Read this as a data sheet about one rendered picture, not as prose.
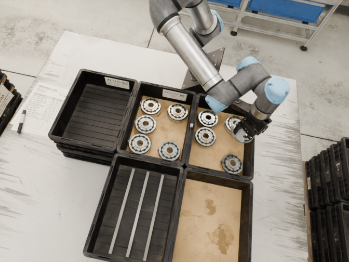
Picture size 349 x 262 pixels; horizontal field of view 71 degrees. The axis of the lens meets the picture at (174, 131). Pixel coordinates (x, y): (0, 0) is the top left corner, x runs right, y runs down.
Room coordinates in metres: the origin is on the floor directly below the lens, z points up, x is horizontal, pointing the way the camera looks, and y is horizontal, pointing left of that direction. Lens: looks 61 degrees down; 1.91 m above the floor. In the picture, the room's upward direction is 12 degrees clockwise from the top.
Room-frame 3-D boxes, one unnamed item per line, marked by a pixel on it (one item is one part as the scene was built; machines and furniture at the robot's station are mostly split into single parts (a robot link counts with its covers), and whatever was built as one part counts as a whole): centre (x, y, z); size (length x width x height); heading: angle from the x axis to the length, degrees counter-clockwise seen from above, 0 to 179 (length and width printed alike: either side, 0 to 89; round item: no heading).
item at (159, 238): (0.18, 0.08, 0.87); 0.40 x 0.30 x 0.11; 0
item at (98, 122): (0.58, 0.38, 0.87); 0.40 x 0.30 x 0.11; 0
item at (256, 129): (0.53, -0.29, 1.13); 0.09 x 0.08 x 0.12; 42
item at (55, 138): (0.58, 0.38, 0.92); 0.40 x 0.30 x 0.02; 0
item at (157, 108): (0.69, 0.14, 0.86); 0.10 x 0.10 x 0.01
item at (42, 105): (0.63, 0.74, 0.70); 0.33 x 0.23 x 0.01; 0
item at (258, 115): (0.54, -0.29, 1.21); 0.08 x 0.08 x 0.05
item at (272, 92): (0.54, -0.29, 1.29); 0.09 x 0.08 x 0.11; 39
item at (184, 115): (0.69, 0.00, 0.86); 0.10 x 0.10 x 0.01
